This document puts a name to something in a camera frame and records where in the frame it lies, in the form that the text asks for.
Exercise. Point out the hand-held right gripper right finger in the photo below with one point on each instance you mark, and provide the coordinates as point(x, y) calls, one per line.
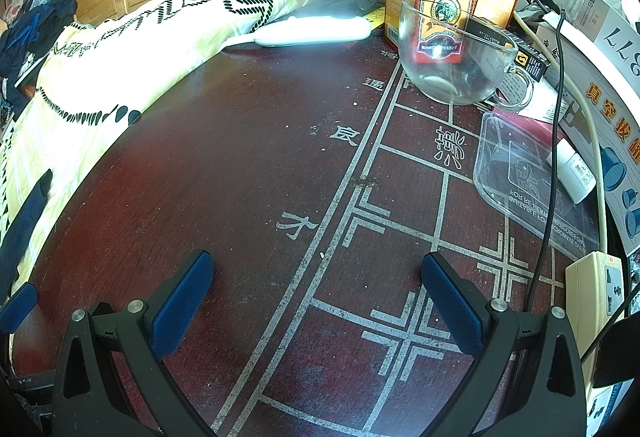
point(452, 307)

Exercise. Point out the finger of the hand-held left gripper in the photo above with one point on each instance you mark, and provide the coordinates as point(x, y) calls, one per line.
point(17, 309)

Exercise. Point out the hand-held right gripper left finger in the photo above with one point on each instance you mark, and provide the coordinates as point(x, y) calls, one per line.
point(182, 302)

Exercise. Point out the navy blue garment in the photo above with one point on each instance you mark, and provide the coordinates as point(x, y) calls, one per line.
point(25, 217)

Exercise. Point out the pile of dark clothes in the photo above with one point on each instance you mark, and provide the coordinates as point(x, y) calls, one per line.
point(30, 32)

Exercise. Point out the clear plastic lid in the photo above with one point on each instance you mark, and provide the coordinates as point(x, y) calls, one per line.
point(520, 187)

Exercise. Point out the white power strip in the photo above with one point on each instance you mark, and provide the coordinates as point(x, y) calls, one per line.
point(592, 287)

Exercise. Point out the small white bottle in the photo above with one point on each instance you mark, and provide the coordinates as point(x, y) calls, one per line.
point(572, 169)

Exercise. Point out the clear glass cup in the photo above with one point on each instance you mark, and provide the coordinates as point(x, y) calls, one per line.
point(450, 72)

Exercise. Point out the large printed cardboard box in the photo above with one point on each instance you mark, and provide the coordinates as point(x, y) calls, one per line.
point(617, 117)

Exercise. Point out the yellow patterned blanket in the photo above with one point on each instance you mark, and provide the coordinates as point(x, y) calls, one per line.
point(125, 57)

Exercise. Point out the small black box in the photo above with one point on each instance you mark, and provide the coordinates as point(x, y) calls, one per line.
point(530, 59)

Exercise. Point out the small yellow packet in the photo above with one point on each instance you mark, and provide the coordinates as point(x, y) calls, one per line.
point(376, 18)

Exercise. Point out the white flat plastic device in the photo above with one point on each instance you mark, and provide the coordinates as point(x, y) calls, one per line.
point(312, 31)

